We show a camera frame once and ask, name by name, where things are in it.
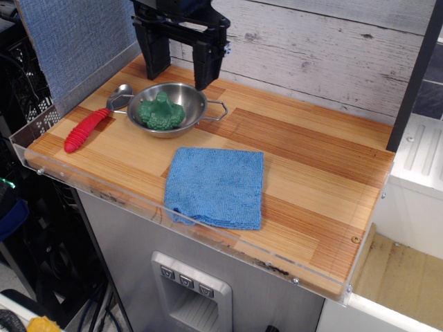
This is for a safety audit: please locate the green toy broccoli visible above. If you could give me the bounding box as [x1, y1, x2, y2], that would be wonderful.
[137, 92, 186, 131]

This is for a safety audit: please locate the blue fabric panel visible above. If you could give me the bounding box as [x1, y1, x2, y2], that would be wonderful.
[15, 0, 141, 116]

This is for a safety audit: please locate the blue microfiber cloth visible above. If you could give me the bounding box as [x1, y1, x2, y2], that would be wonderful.
[164, 147, 264, 230]

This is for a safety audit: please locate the silver toy fridge cabinet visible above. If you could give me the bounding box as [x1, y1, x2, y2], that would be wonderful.
[80, 193, 324, 331]

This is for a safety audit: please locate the toy water dispenser panel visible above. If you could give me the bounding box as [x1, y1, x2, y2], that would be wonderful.
[151, 251, 233, 331]

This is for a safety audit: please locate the red handled metal spoon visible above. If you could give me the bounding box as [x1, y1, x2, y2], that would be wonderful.
[64, 84, 133, 153]

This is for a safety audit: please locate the black vertical post left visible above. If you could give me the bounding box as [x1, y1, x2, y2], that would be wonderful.
[133, 1, 170, 80]

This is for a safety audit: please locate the white toy sink unit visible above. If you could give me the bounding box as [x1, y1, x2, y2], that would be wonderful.
[318, 115, 442, 331]

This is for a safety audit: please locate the stainless steel pot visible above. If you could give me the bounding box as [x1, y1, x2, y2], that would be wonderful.
[107, 82, 210, 138]

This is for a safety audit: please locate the black vertical post right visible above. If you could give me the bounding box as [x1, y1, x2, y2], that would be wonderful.
[386, 0, 442, 152]

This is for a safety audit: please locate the clear acrylic guard rail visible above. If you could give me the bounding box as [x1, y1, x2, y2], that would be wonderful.
[9, 44, 390, 308]

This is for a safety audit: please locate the black plastic crate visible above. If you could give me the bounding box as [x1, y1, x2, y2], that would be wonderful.
[0, 6, 62, 136]

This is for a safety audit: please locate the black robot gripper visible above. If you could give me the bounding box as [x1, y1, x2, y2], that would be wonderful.
[133, 1, 230, 91]

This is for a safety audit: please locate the black vertical post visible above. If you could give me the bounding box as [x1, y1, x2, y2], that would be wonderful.
[133, 1, 170, 80]
[386, 0, 442, 152]

